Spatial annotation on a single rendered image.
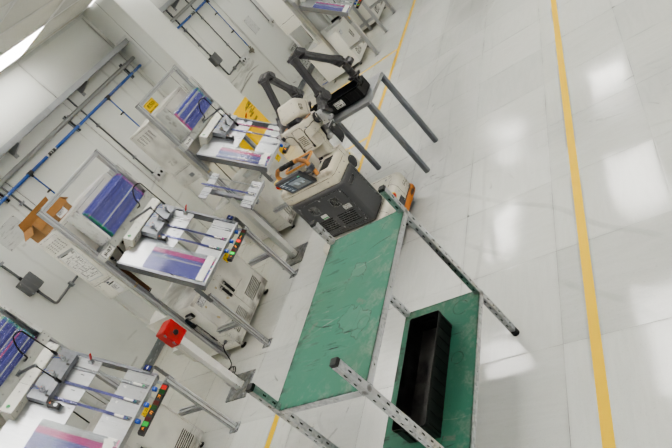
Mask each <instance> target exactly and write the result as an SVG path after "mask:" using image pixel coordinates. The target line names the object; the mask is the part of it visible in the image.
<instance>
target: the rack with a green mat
mask: <svg viewBox="0 0 672 448"><path fill-rule="evenodd" d="M378 192H379V193H380V194H381V195H382V196H383V197H384V198H385V199H386V200H387V202H388V203H389V204H390V205H391V206H392V207H393V208H394V209H395V210H396V212H394V213H392V214H390V215H388V216H385V217H383V218H381V219H379V220H377V221H375V222H373V223H371V224H368V225H366V226H364V227H362V228H360V229H358V230H356V231H354V232H351V233H349V234H347V235H345V236H343V237H341V238H339V239H337V240H336V239H335V238H334V237H333V236H332V235H331V234H330V233H329V232H327V231H326V230H325V229H324V228H323V227H322V226H321V225H320V224H319V223H318V222H317V221H316V220H313V221H311V223H310V227H311V228H312V229H313V230H314V231H315V232H316V233H317V234H319V235H320V236H321V237H322V238H323V239H324V240H325V241H326V242H327V243H328V244H329V245H330V249H329V252H328V255H327V258H326V261H325V264H324V267H323V270H322V273H321V275H320V278H319V281H318V284H317V287H316V290H315V293H314V296H313V299H312V302H311V305H310V308H309V311H308V314H307V317H306V320H305V323H304V326H303V329H302V332H301V335H300V338H299V341H298V344H297V347H296V350H295V353H294V356H293V359H292V362H291V365H290V368H289V371H288V374H287V376H286V379H285V382H284V385H283V388H282V391H281V394H280V397H279V400H278V401H277V400H275V399H274V398H273V397H271V396H270V395H269V394H267V393H266V392H265V391H263V390H262V389H261V388H259V387H258V386H257V385H255V384H254V383H250V384H248V385H247V388H246V390H245V391H246V392H247V393H249V394H250V395H251V396H253V397H254V398H255V399H257V400H258V401H259V402H261V403H262V404H263V405H265V406H266V407H267V408H269V409H270V410H271V411H273V412H274V413H275V414H276V415H278V416H279V417H281V418H282V419H283V420H285V421H286V422H287V423H289V424H290V425H291V426H293V427H294V428H295V429H297V430H298V431H299V432H301V433H302V434H303V435H305V436H306V437H308V438H309V439H310V440H312V441H313V442H314V443H316V444H317V445H318V446H320V447H321V448H338V447H337V446H336V445H335V444H333V443H332V442H331V441H329V440H328V439H327V438H325V437H324V436H323V435H321V434H320V433H319V432H317V431H316V430H315V429H313V428H312V427H311V426H309V425H308V424H307V423H306V422H304V421H303V420H302V419H300V418H299V417H298V416H296V415H295V414H294V413H296V412H300V411H304V410H308V409H312V408H316V407H320V406H324V405H329V404H333V403H337V402H341V401H345V400H349V399H353V398H357V397H361V396H365V397H367V398H368V399H369V400H370V401H371V402H373V403H374V404H375V405H376V406H377V407H379V408H380V409H381V410H382V411H383V412H385V413H386V414H387V415H388V420H387V426H386V432H385V437H384V443H383V448H475V443H476V424H477V406H478V387H479V368H480V350H481V331H482V312H483V304H484V305H485V306H486V307H487V308H488V309H489V310H490V311H491V313H492V314H493V315H494V316H495V317H496V318H497V319H498V320H499V321H500V322H501V323H502V324H503V325H504V326H505V327H506V329H507V330H508V331H509V332H510V333H511V334H512V335H513V336H518V335H519V333H520V331H519V330H518V329H517V328H516V327H515V326H514V324H513V323H512V322H511V321H510V320H509V319H508V318H507V317H506V316H505V315H504V314H503V313H502V312H501V310H500V309H499V308H498V307H497V306H496V305H495V304H494V303H493V302H492V301H491V300H490V299H489V297H488V296H487V295H486V294H485V293H484V292H483V291H482V290H481V289H480V288H479V287H478V286H477V284H476V283H475V282H474V281H473V280H472V279H471V278H470V277H469V276H468V275H467V274H466V273H465V271H464V270H463V269H462V268H461V267H460V266H459V265H458V264H457V263H456V262H455V261H454V260H453V259H452V257H451V256H450V255H449V254H448V253H447V252H446V251H445V250H444V249H443V248H442V247H441V246H440V244H439V243H438V242H437V241H436V240H435V239H434V238H433V237H432V236H431V235H430V234H429V233H428V231H427V230H426V229H425V228H424V227H423V226H422V225H421V224H420V223H419V222H418V221H417V220H416V218H415V217H414V216H413V215H412V214H411V213H410V212H409V211H408V210H407V209H406V208H405V207H404V205H403V204H402V203H401V202H400V201H399V200H398V199H397V198H396V197H395V196H394V195H393V194H392V193H391V191H390V190H389V189H388V188H387V187H386V186H385V185H384V184H383V185H381V186H379V188H378ZM406 223H408V224H409V225H410V226H411V227H412V228H413V229H414V230H415V231H416V232H417V234H418V235H419V236H420V237H421V238H422V239H423V240H424V241H425V242H426V243H427V244H428V245H429V246H430V247H431V248H432V250H433V251H434V252H435V253H436V254H437V255H438V256H439V257H440V258H441V259H442V260H443V261H444V262H445V263H446V264H447V266H448V267H449V268H450V269H451V270H452V271H453V272H454V273H455V274H456V275H457V276H458V277H459V278H460V279H461V280H462V282H463V283H464V284H465V285H466V286H467V287H468V288H469V289H470V290H471V291H472V292H470V293H467V294H464V295H461V296H458V297H455V298H452V299H449V300H446V301H443V302H440V303H437V304H434V305H431V306H428V307H425V308H422V309H419V310H416V311H413V312H410V311H409V310H408V309H407V308H406V307H405V306H404V305H403V304H402V303H401V302H400V301H399V300H397V299H396V298H395V297H394V296H393V295H392V290H393V285H394V280H395V276H396V271H397V266H398V261H399V256H400V251H401V247H402V242H403V237H404V232H405V227H406ZM390 304H391V305H393V306H394V307H395V308H396V309H397V310H398V311H399V312H400V313H401V314H402V315H403V316H404V317H405V324H404V330H403V335H402V341H401V347H400V352H399V358H398V364H397V369H396V375H395V381H394V386H393V392H392V398H391V402H390V401H389V400H388V399H387V398H386V397H384V396H383V395H382V394H381V393H380V392H378V391H377V390H376V389H375V388H374V387H373V382H374V377H375V372H376V367H377V363H378V358H379V353H380V348H381V343H382V338H383V334H384V329H385V324H386V319H387V314H388V309H389V305H390ZM437 310H439V311H440V312H441V314H442V315H443V316H444V317H445V318H446V319H447V320H448V321H449V322H450V323H451V325H452V330H451V339H450V349H449V359H448V369H447V379H446V389H445V399H444V409H443V421H442V429H441V437H440V438H437V439H434V438H432V437H431V436H430V435H429V434H428V433H427V432H425V431H424V430H423V429H422V428H421V427H420V426H418V425H417V424H416V423H415V422H414V421H413V420H411V419H410V418H409V417H408V416H407V415H405V414H404V413H403V412H402V411H401V410H400V409H398V408H397V407H396V401H397V395H398V389H399V384H400V378H401V372H402V366H403V360H404V354H405V348H406V342H407V336H408V329H409V323H410V320H411V319H413V318H416V317H419V316H422V315H425V314H428V313H431V312H434V311H437ZM393 420H394V421H395V422H396V423H398V424H399V425H400V426H401V427H402V428H404V429H405V430H406V431H407V432H408V433H410V434H411V435H412V436H413V437H414V438H416V439H417V440H418V441H419V442H416V443H408V442H407V441H406V440H404V439H403V438H402V437H400V436H399V435H398V434H397V433H394V432H393V431H392V424H393Z"/></svg>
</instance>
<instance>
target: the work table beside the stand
mask: <svg viewBox="0 0 672 448"><path fill-rule="evenodd" d="M367 81H368V82H369V84H370V87H369V89H368V91H367V94H366V96H365V97H364V98H362V99H360V100H359V101H357V102H355V103H354V104H352V105H350V106H349V107H347V108H345V109H344V110H342V111H341V112H339V113H337V114H336V115H334V116H333V118H332V119H333V120H334V122H335V123H336V124H337V125H338V126H339V127H340V128H341V130H342V131H343V133H344V135H345V136H346V137H347V138H348V139H349V140H350V141H351V143H352V144H353V145H354V146H355V147H356V148H357V149H358V150H359V151H360V152H361V153H362V155H363V156H364V157H365V158H366V159H367V160H368V161H369V162H370V163H371V164H372V165H373V166H374V168H375V169H376V170H377V171H378V170H380V169H381V166H380V164H379V163H378V162H377V161H376V160H375V159H374V158H373V157H372V156H371V155H370V153H369V152H368V151H367V150H366V149H365V148H364V147H363V146H362V145H361V144H360V143H359V141H358V140H357V139H356V138H355V137H354V136H353V135H352V134H351V133H350V132H349V130H348V129H347V128H346V127H345V126H344V125H343V124H342V123H341V121H343V120H345V119H346V118H348V117H350V116H351V115H353V114H355V113H356V112H358V111H360V110H362V109H363V108H365V107H368V108H369V109H370V111H371V112H372V113H373V114H374V115H375V116H376V117H377V119H378V120H379V121H380V122H381V123H382V124H383V125H384V127H385V128H386V129H387V130H388V131H389V132H390V133H391V135H392V136H393V137H394V138H395V139H396V140H397V141H398V143H399V144H400V145H401V146H402V147H403V148H404V149H405V151H406V152H407V153H408V154H409V155H410V156H411V158H412V159H413V160H414V161H415V162H416V163H417V164H418V166H419V167H420V168H421V169H422V170H423V171H424V172H425V174H426V173H428V172H429V171H430V168H429V167H428V166H427V165H426V163H425V162H424V161H423V160H422V159H421V158H420V157H419V155H418V154H417V153H416V152H415V151H414V150H413V148H412V147H411V146H410V145H409V144H408V143H407V141H406V140H405V139H404V138H403V137H402V136H401V135H400V133H399V132H398V131H397V130H396V129H395V128H394V126H393V125H392V124H391V123H390V122H389V121H388V120H387V118H386V117H385V116H384V115H383V114H382V113H381V111H380V110H379V109H378V108H377V107H376V106H375V104H374V103H373V102H372V100H373V98H374V95H375V93H376V91H377V88H378V86H379V84H380V82H381V81H382V82H383V83H384V84H385V86H386V87H387V88H388V89H389V90H390V92H391V93H392V94H393V95H394V96H395V98H396V99H397V100H398V101H399V102H400V103H401V105H402V106H403V107H404V108H405V109H406V111H407V112H408V113H409V114H410V115H411V117H412V118H413V119H414V120H415V121H416V123H417V124H418V125H419V126H420V127H421V128H422V130H423V131H424V132H425V133H426V134H427V136H428V137H429V138H430V139H431V140H432V142H433V143H436V142H438V138H437V137H436V135H435V134H434V133H433V132H432V131H431V129H430V128H429V127H428V126H427V125H426V123H425V122H424V121H423V120H422V119H421V117H420V116H419V115H418V114H417V113H416V111H415V110H414V109H413V108H412V107H411V105H410V104H409V103H408V102H407V101H406V99H405V98H404V97H403V96H402V95H401V93H400V92H399V91H398V90H397V89H396V87H395V86H394V85H393V84H392V83H391V81H390V80H389V79H388V78H387V77H386V75H385V74H384V73H383V72H382V71H381V72H379V73H378V74H376V75H375V76H373V77H371V78H370V79H368V80H367ZM332 119H331V120H332ZM331 120H330V121H331Z"/></svg>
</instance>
